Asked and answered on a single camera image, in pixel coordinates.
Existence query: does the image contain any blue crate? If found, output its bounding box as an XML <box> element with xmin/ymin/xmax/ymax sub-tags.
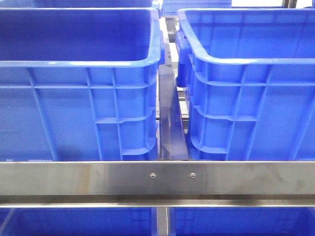
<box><xmin>161</xmin><ymin>0</ymin><xmax>232</xmax><ymax>16</ymax></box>
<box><xmin>176</xmin><ymin>8</ymin><xmax>315</xmax><ymax>161</ymax></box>
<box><xmin>171</xmin><ymin>207</ymin><xmax>315</xmax><ymax>236</ymax></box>
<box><xmin>0</xmin><ymin>8</ymin><xmax>164</xmax><ymax>162</ymax></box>
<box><xmin>0</xmin><ymin>207</ymin><xmax>157</xmax><ymax>236</ymax></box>
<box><xmin>0</xmin><ymin>0</ymin><xmax>160</xmax><ymax>10</ymax></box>

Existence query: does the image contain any blue crate front left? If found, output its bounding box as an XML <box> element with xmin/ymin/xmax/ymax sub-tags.
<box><xmin>0</xmin><ymin>8</ymin><xmax>164</xmax><ymax>162</ymax></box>

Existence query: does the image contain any steel centre divider bar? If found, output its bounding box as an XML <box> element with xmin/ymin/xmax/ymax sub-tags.
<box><xmin>158</xmin><ymin>19</ymin><xmax>189</xmax><ymax>161</ymax></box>

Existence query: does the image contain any blue crate back left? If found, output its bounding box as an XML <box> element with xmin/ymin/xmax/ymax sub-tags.
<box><xmin>0</xmin><ymin>0</ymin><xmax>160</xmax><ymax>10</ymax></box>

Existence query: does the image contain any steel shelf front rail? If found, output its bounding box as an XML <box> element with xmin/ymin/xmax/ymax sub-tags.
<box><xmin>0</xmin><ymin>161</ymin><xmax>315</xmax><ymax>208</ymax></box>

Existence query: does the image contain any steel lower vertical post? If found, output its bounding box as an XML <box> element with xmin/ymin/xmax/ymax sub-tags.
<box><xmin>156</xmin><ymin>207</ymin><xmax>172</xmax><ymax>236</ymax></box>

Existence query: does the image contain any blue crate front right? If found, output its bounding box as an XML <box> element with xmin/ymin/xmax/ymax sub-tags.
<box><xmin>176</xmin><ymin>8</ymin><xmax>315</xmax><ymax>161</ymax></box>

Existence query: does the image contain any blue crate lower left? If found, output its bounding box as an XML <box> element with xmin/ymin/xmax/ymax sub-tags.
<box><xmin>0</xmin><ymin>207</ymin><xmax>157</xmax><ymax>236</ymax></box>

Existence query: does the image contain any blue crate back right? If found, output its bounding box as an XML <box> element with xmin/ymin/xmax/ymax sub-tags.
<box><xmin>161</xmin><ymin>0</ymin><xmax>232</xmax><ymax>16</ymax></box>

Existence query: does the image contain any blue crate lower right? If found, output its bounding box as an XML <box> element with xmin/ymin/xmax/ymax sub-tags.
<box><xmin>171</xmin><ymin>207</ymin><xmax>315</xmax><ymax>236</ymax></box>

